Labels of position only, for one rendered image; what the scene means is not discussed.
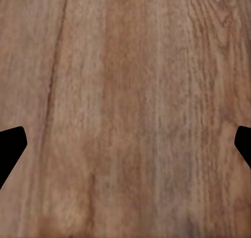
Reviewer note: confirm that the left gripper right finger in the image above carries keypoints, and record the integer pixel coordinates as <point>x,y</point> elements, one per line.
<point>243,143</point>

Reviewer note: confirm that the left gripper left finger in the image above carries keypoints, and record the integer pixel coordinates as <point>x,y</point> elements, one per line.
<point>12,144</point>

